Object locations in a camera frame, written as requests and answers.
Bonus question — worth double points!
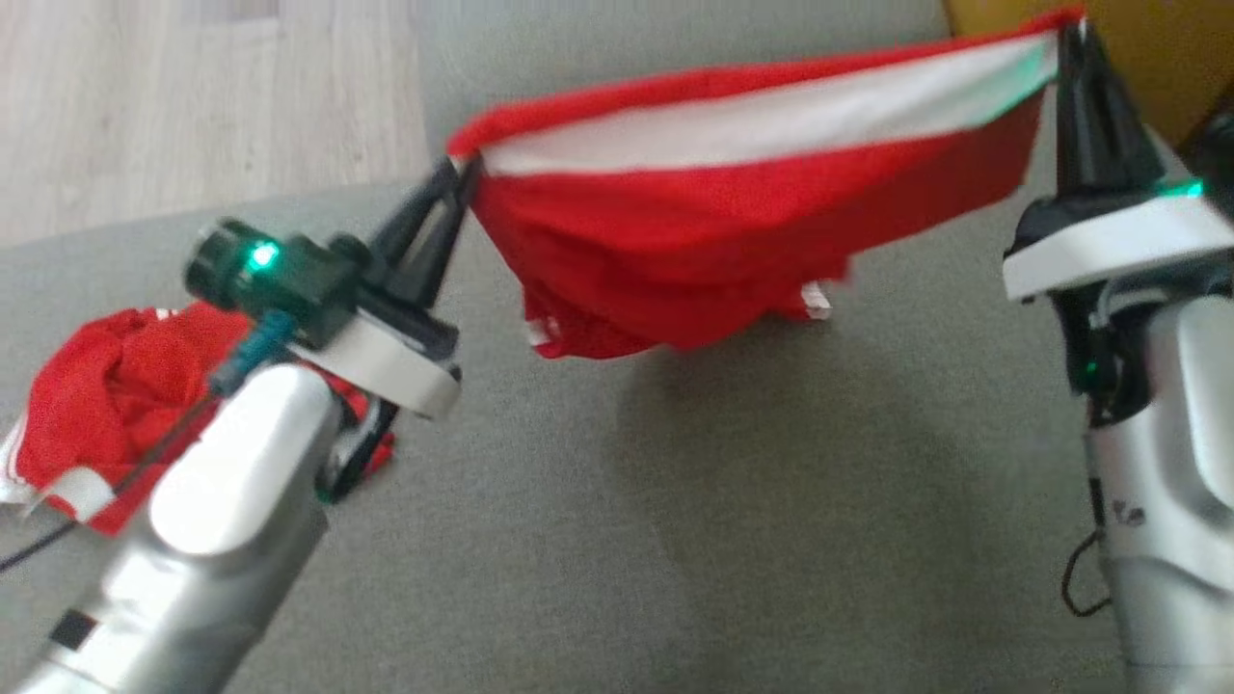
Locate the yellow upholstered cushion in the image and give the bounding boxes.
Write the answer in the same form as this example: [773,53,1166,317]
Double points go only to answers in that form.
[943,0,1234,150]

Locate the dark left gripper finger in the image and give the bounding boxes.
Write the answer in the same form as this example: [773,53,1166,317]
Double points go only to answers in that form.
[410,159,478,305]
[369,159,464,271]

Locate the small grey sofa cushion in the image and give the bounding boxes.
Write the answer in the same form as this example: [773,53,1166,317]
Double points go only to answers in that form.
[415,0,957,170]

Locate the red basketball shorts white stripe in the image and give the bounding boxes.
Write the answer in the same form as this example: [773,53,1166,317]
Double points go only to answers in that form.
[445,5,1086,360]

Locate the red Bulls jersey white sleeves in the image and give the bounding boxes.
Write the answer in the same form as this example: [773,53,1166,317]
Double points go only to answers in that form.
[0,302,396,537]

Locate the large grey sofa seat cushion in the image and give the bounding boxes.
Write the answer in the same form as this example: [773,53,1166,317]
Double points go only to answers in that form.
[0,125,1234,694]

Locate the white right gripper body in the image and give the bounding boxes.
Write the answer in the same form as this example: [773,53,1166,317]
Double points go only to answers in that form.
[1003,181,1234,305]

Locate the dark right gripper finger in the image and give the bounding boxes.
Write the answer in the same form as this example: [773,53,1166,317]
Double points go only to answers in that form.
[1056,21,1110,194]
[1075,19,1167,192]

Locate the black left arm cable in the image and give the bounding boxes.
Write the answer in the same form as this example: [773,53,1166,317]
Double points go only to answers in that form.
[0,310,300,574]

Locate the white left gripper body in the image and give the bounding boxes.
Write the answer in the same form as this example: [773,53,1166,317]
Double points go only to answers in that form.
[289,270,462,420]

